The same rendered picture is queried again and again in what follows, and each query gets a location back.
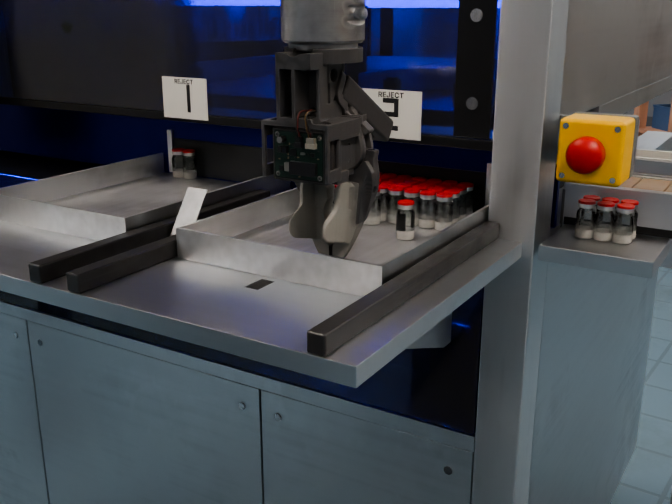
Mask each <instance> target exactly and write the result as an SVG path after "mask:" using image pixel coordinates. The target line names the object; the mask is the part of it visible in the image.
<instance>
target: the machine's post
mask: <svg viewBox="0 0 672 504"><path fill-rule="evenodd" d="M568 10H569V0H501V11H500V28H499V45H498V62H497V79H496V95H495V112H494V129H493V146H492V163H491V180H490V197H489V214H488V221H489V222H496V223H499V224H500V225H499V238H498V239H504V240H511V241H517V242H522V250H521V258H519V259H518V260H517V261H516V262H514V263H513V264H512V265H511V266H509V267H508V268H507V269H506V270H504V271H503V272H502V273H501V274H499V275H498V276H497V277H496V278H494V279H493V280H492V281H491V282H489V283H488V284H487V285H486V286H484V299H483V316H482V333H481V350H480V367H479V384H478V401H477V417H476V434H475V451H474V468H473V485H472V502H471V504H527V501H528V489H529V477H530V465H531V453H532V441H533V429H534V417H535V405H536V393H537V381H538V369H539V357H540V345H541V334H542V322H543V310H544V298H545V286H546V274H547V262H546V261H540V260H538V249H539V245H540V244H541V243H542V242H543V241H545V240H546V239H547V238H548V237H550V226H551V214H552V202H553V190H554V178H555V166H556V154H557V142H558V130H559V118H560V106H561V94H562V82H563V70H564V58H565V46H566V34H567V22H568Z"/></svg>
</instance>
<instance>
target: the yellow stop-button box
mask: <svg viewBox="0 0 672 504"><path fill-rule="evenodd" d="M638 125H639V116H637V115H626V114H611V113H596V112H581V111H578V112H576V113H574V114H572V115H570V116H567V117H565V118H563V119H561V121H560V131H559V143H558V155H557V167H556V179H557V180H558V181H564V182H573V183H582V184H591V185H600V186H609V187H618V186H620V185H621V184H622V183H623V182H625V181H626V180H627V179H630V178H631V177H632V176H633V169H634V160H635V152H636V143H637V134H638ZM583 136H591V137H594V138H596V139H598V140H599V141H600V142H601V143H602V144H603V146H604V148H605V152H606V156H605V160H604V163H603V164H602V166H601V167H600V168H599V169H597V170H596V171H594V172H592V173H590V174H579V173H576V172H574V171H573V170H572V169H571V168H570V167H569V166H568V164H567V162H566V157H565V154H566V150H567V148H568V146H569V145H570V143H571V142H573V141H574V140H576V139H578V138H580V137H583Z"/></svg>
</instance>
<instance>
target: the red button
mask: <svg viewBox="0 0 672 504"><path fill-rule="evenodd" d="M605 156H606V152H605V148H604V146H603V144H602V143H601V142H600V141H599V140H598V139H596V138H594V137H591V136H583V137H580V138H578V139H576V140H574V141H573V142H571V143H570V145H569V146H568V148H567V150H566V154H565V157H566V162H567V164H568V166H569V167H570V168H571V169H572V170H573V171H574V172H576V173H579V174H590V173H592V172H594V171H596V170H597V169H599V168H600V167H601V166H602V164H603V163H604V160H605Z"/></svg>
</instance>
